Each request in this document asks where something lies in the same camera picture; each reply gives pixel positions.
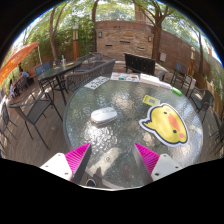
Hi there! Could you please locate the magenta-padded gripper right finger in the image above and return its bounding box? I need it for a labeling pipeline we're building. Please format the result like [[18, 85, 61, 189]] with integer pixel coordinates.
[[133, 142, 184, 186]]

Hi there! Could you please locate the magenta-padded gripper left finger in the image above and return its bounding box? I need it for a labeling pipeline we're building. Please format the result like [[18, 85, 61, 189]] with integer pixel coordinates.
[[39, 142, 93, 186]]

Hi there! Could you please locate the white computer mouse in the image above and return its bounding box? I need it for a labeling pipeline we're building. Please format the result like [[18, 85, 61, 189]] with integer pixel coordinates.
[[89, 107, 118, 127]]

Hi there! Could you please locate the yellow duck-shaped mouse pad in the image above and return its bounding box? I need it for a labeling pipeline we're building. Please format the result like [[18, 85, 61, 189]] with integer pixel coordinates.
[[138, 103, 190, 148]]

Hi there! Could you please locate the small yellow card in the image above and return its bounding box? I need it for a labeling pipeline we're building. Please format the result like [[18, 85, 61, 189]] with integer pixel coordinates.
[[142, 94, 161, 107]]

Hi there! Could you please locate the black metal mesh chair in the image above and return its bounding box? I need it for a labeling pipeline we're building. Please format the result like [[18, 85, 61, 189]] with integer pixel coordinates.
[[9, 91, 64, 150], [189, 87, 215, 124], [0, 103, 18, 156], [209, 128, 224, 156]]

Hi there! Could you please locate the green marker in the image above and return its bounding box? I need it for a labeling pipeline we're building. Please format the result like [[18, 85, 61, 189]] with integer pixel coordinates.
[[170, 87, 184, 97]]

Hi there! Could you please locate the small white flat box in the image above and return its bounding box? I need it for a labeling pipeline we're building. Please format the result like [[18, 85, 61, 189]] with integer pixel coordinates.
[[159, 80, 173, 90]]

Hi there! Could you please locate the white plate with black characters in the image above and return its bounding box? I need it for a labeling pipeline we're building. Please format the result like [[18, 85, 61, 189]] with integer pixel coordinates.
[[83, 75, 111, 90]]

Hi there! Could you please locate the large white box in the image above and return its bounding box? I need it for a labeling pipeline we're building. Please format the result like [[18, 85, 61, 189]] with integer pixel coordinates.
[[139, 73, 162, 86]]

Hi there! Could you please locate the colourful printed sheet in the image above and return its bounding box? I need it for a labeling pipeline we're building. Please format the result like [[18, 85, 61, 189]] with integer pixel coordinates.
[[110, 72, 140, 83]]

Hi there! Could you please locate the dark patio table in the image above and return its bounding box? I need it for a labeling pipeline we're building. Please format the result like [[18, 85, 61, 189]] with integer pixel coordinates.
[[35, 60, 83, 107]]

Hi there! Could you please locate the black slatted chair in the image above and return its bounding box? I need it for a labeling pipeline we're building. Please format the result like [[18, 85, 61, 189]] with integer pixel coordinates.
[[124, 52, 166, 81]]

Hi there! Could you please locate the dark metal patio chair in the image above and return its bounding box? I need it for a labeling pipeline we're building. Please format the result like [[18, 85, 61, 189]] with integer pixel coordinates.
[[170, 62, 194, 96]]

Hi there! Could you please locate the blue slatted chair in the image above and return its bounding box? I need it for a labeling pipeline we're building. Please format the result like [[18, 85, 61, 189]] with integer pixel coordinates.
[[34, 60, 53, 78]]

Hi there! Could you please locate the person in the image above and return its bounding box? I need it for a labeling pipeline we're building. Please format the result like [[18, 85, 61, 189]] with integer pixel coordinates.
[[18, 68, 30, 84]]

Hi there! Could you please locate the tree with brown trunk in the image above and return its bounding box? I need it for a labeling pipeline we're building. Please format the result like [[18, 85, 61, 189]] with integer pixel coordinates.
[[48, 4, 69, 63], [133, 0, 171, 63], [194, 29, 205, 76], [90, 0, 100, 53]]

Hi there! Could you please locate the orange patio umbrella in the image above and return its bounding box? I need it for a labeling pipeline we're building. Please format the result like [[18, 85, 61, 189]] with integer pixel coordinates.
[[0, 41, 40, 86]]

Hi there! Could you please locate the wooden lamp post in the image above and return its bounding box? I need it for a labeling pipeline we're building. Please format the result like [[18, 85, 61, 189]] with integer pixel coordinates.
[[189, 46, 196, 76], [72, 24, 80, 61]]

